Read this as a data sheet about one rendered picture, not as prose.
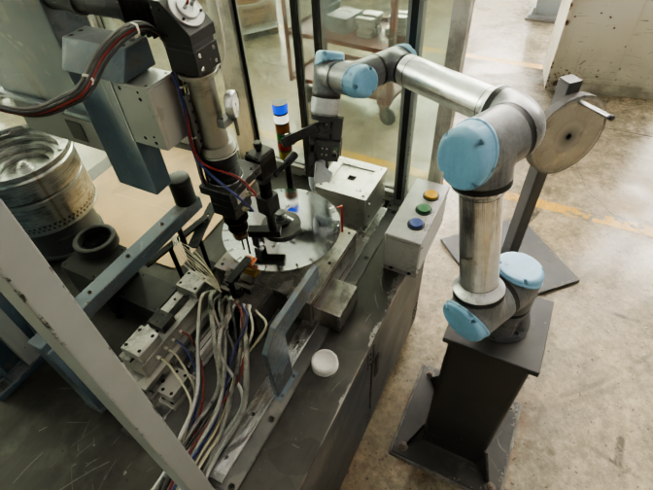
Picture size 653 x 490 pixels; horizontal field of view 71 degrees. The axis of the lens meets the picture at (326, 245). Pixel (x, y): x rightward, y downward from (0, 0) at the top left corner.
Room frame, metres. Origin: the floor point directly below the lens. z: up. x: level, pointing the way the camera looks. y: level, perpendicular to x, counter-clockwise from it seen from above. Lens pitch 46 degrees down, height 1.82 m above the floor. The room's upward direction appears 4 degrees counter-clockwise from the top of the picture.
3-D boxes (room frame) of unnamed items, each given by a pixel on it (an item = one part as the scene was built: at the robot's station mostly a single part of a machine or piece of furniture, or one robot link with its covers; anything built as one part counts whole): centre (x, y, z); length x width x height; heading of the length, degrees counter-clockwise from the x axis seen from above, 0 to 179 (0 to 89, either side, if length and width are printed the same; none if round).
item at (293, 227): (0.92, 0.12, 0.96); 0.11 x 0.11 x 0.03
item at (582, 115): (1.55, -0.94, 0.50); 0.50 x 0.50 x 1.00; 16
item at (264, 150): (0.85, 0.13, 1.17); 0.06 x 0.05 x 0.20; 141
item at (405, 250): (1.01, -0.29, 0.82); 0.28 x 0.11 x 0.15; 150
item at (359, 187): (1.18, -0.10, 0.82); 0.18 x 0.18 x 0.15; 60
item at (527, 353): (0.70, -0.47, 0.37); 0.40 x 0.40 x 0.75; 60
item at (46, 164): (1.15, 0.88, 0.93); 0.31 x 0.31 x 0.36
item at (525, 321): (0.70, -0.47, 0.80); 0.15 x 0.15 x 0.10
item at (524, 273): (0.70, -0.46, 0.91); 0.13 x 0.12 x 0.14; 124
